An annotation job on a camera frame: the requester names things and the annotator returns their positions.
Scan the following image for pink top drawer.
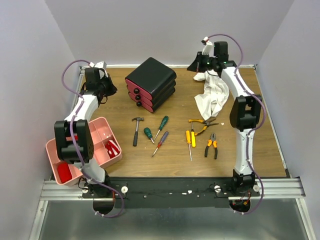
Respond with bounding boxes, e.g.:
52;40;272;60
125;79;153;100

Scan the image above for black drawer cabinet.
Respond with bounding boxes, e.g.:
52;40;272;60
125;57;177;112

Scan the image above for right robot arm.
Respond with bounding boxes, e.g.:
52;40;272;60
187;37;262;196

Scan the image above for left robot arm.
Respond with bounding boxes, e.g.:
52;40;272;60
54;66;117;198

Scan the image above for white cloth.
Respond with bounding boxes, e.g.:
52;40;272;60
193;70;230;120

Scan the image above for pink middle drawer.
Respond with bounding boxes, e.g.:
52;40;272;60
128;91;153;106

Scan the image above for short green screwdriver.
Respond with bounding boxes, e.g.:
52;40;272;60
143;127;155;144

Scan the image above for yellow needle nose pliers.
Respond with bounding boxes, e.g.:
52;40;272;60
188;117;220;137

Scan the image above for long green screwdriver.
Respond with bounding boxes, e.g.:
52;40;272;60
154;115;169;140

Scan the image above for red white item in tray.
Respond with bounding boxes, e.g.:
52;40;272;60
105;140;120;158

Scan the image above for pink compartment tray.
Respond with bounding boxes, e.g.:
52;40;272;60
45;117;122;187

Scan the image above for purple red screwdriver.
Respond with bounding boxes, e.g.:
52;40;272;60
151;131;169;157

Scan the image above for orange black combination pliers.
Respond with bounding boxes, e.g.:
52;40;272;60
204;132;219;160

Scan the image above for red block in tray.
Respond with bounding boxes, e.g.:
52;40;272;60
57;162;72;184

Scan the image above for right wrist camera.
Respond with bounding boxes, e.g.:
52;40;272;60
201;36;214;55

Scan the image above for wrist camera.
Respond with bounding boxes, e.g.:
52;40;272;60
201;36;214;55
88;61;108;75

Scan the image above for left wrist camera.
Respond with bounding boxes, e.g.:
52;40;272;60
88;61;108;75

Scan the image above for black handled hammer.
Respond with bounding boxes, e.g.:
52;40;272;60
131;117;144;147

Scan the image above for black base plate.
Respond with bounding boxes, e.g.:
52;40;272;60
82;177;260;214

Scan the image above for aluminium rail frame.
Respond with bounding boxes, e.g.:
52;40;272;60
37;66;315;240

